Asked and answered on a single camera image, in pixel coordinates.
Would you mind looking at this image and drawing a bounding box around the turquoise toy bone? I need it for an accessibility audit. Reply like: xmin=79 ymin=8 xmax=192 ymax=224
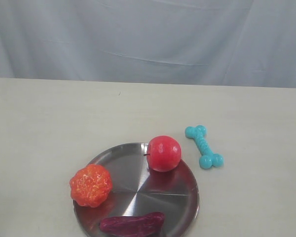
xmin=185 ymin=125 xmax=224 ymax=169

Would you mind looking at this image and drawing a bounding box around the red apple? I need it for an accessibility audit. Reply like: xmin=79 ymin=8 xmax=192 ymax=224
xmin=146 ymin=135 xmax=182 ymax=172

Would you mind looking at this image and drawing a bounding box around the round steel plate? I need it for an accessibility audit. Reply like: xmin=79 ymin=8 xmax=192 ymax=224
xmin=74 ymin=143 xmax=199 ymax=237

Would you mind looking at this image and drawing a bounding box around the orange toy pumpkin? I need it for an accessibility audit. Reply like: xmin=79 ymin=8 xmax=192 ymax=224
xmin=70 ymin=164 xmax=112 ymax=208

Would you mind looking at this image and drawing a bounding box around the purple toy sweet potato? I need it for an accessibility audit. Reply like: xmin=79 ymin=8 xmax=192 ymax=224
xmin=99 ymin=212 xmax=165 ymax=237

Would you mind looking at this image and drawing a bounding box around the white backdrop cloth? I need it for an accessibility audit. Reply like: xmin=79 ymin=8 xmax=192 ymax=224
xmin=0 ymin=0 xmax=296 ymax=88

